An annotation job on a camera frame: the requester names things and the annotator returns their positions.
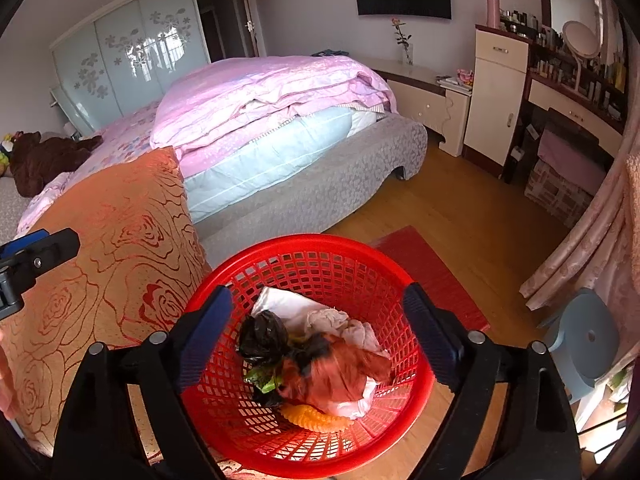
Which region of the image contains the pink curtain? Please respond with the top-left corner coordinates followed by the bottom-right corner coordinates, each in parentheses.
top-left (520, 10), bottom-right (640, 311)

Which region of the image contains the white tissue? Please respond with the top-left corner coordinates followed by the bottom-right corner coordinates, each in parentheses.
top-left (304, 308), bottom-right (383, 356)

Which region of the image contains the red plastic mesh basket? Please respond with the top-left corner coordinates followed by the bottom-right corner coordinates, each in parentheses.
top-left (181, 232), bottom-right (435, 465)

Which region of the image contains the tall cream cabinet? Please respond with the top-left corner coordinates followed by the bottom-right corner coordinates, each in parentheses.
top-left (462, 24), bottom-right (532, 167)

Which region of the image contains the low cream cabinet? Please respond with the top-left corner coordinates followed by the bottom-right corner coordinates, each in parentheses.
top-left (367, 57), bottom-right (472, 157)

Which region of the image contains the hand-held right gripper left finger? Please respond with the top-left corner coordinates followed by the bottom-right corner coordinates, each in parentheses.
top-left (50, 285), bottom-right (235, 480)

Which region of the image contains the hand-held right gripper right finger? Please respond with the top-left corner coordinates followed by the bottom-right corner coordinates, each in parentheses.
top-left (402, 282), bottom-right (583, 480)

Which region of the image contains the pink floral bed sheet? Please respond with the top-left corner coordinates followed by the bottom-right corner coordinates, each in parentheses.
top-left (15, 102), bottom-right (166, 241)

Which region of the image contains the brown plush garment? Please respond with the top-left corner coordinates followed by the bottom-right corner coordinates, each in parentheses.
top-left (9, 131), bottom-right (103, 198)

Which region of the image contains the clear plastic bag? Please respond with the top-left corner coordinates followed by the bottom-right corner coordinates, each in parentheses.
top-left (330, 375), bottom-right (381, 421)

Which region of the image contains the black plastic bag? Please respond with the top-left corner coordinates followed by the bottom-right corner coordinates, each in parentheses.
top-left (237, 310), bottom-right (291, 361)

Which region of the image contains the room door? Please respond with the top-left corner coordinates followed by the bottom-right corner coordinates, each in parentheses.
top-left (194, 0), bottom-right (268, 63)

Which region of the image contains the red floor mat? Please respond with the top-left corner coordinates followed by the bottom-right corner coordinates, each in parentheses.
top-left (372, 226), bottom-right (492, 333)

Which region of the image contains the purple cloth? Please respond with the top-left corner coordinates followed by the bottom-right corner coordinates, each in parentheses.
top-left (537, 129), bottom-right (608, 196)

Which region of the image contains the orange-brown wrapper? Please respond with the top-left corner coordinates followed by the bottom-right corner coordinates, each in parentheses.
top-left (280, 342), bottom-right (393, 406)

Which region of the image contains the light blue quilt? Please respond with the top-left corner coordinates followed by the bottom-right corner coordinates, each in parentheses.
top-left (180, 107), bottom-right (353, 225)

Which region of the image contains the row of cosmetic bottles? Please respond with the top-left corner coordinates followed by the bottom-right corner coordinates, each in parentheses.
top-left (500, 7), bottom-right (628, 121)

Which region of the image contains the green wrapper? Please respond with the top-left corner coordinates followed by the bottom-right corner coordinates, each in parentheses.
top-left (245, 367), bottom-right (281, 393)

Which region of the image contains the pink quilt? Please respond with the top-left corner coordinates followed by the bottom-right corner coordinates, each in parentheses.
top-left (150, 55), bottom-right (399, 171)

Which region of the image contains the grey-blue plastic stool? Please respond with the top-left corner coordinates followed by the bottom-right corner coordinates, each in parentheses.
top-left (542, 287), bottom-right (621, 406)

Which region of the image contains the pink thermos bottle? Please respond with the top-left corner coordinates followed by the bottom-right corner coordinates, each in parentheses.
top-left (472, 0), bottom-right (502, 30)

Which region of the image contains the round standing mirror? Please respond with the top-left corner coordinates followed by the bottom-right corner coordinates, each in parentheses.
top-left (562, 21), bottom-right (601, 96)

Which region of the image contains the stack of books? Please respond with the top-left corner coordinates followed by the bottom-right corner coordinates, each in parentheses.
top-left (436, 74), bottom-right (473, 91)

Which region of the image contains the wardrobe with floral glass doors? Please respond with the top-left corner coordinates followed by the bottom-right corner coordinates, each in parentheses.
top-left (49, 0), bottom-right (211, 136)

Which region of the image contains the patterned storage box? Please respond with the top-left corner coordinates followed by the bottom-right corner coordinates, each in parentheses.
top-left (524, 160), bottom-right (596, 218)

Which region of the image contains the dressing table with mirror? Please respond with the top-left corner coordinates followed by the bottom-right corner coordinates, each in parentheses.
top-left (520, 0), bottom-right (631, 186)

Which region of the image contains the colourful plush toy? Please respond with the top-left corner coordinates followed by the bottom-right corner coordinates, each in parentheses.
top-left (0, 132), bottom-right (16, 176)

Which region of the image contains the orange rose-patterned cloth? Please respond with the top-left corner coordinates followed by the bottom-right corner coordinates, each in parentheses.
top-left (0, 147), bottom-right (213, 461)

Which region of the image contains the pink knitted garment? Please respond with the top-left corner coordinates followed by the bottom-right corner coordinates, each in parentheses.
top-left (624, 155), bottom-right (640, 281)

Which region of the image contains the bed with pink quilt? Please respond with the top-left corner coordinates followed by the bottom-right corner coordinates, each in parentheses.
top-left (0, 55), bottom-right (429, 281)

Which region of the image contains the flower in glass vase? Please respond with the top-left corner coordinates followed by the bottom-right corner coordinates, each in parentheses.
top-left (391, 16), bottom-right (415, 66)

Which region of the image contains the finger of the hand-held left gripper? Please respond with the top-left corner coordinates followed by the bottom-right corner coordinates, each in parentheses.
top-left (0, 230), bottom-right (50, 263)
top-left (10, 227), bottom-right (81, 286)

